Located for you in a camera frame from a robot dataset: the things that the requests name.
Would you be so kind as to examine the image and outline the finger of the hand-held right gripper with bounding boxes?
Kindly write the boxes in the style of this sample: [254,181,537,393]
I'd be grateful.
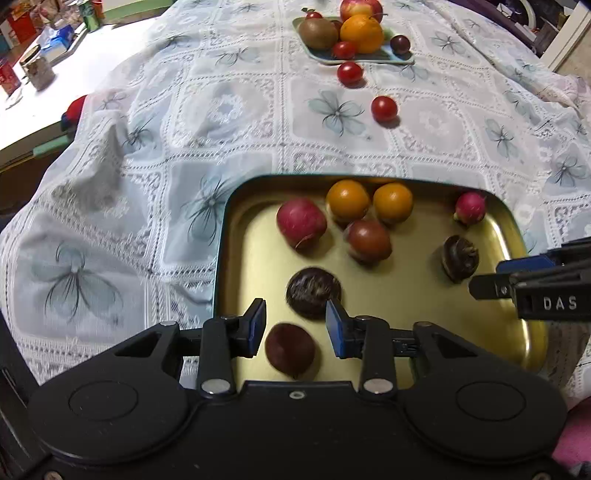
[468,271,523,302]
[496,239,591,278]

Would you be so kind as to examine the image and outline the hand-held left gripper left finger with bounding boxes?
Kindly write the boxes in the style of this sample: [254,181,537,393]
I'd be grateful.
[113,298,267,397]

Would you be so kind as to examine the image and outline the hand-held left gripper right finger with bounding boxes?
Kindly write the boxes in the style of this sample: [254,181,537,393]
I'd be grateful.
[325,299,481,397]

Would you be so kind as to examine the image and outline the dark red plum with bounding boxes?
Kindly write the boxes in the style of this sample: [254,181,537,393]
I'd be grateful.
[264,323,319,380]

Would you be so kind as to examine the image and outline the round dark brown chestnut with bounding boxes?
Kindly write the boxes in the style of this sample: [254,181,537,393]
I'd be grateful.
[285,267,343,320]

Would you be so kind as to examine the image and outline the small red radish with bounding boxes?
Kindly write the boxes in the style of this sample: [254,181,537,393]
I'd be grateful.
[454,191,487,225]

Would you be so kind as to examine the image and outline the gold metal tin tray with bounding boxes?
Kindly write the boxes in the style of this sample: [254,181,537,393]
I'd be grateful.
[213,174,550,393]

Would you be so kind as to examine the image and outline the large red radish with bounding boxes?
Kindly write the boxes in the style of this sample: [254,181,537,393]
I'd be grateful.
[276,198,328,250]

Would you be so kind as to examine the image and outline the yellow cherry tomato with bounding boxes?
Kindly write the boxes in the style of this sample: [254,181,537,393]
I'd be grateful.
[372,182,414,223]
[325,179,371,221]

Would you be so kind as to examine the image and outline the pink cloth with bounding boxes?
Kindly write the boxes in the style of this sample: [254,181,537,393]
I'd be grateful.
[549,401,591,480]

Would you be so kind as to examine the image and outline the white lace floral tablecloth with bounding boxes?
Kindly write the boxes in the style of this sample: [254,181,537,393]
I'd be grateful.
[0,0,591,402]

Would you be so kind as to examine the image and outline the light green rectangular plate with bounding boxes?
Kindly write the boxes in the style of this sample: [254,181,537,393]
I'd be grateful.
[293,17,415,65]

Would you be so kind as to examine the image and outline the red round object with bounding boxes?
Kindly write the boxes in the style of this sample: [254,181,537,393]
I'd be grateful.
[61,95,88,127]

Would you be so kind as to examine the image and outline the orange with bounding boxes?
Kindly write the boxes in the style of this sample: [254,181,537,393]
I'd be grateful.
[340,14,385,54]

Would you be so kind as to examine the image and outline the brown kiwi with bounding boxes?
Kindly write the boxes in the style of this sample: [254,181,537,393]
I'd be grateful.
[298,17,339,51]

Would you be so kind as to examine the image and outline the red apple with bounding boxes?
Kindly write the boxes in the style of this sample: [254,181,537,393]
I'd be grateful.
[340,0,384,21]

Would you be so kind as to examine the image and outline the glass jar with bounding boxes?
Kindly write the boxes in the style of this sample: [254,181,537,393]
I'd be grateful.
[19,47,56,90]

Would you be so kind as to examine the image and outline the blue tissue box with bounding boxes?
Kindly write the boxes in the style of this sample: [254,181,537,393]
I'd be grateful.
[39,25,77,61]

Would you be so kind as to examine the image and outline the red box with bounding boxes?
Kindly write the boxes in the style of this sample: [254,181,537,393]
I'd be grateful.
[0,58,23,97]

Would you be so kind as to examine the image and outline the green drink can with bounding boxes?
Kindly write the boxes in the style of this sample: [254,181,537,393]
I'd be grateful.
[79,0,103,32]

